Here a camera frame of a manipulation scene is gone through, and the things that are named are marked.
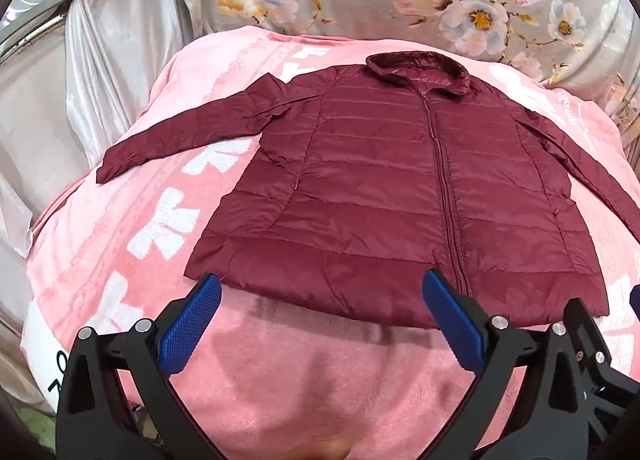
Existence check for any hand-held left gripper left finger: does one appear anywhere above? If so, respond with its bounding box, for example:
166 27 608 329
56 273 223 460

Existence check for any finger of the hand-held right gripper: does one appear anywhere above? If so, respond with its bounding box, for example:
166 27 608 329
564 296 632 442

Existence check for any white satin curtain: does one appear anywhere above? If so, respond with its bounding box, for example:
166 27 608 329
0 0 201 391

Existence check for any maroon puffer jacket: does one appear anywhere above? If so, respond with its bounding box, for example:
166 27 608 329
95 52 640 331

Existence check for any pink printed blanket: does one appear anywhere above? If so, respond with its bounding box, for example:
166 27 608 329
22 25 640 460

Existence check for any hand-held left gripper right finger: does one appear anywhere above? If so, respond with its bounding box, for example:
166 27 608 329
422 268 602 460

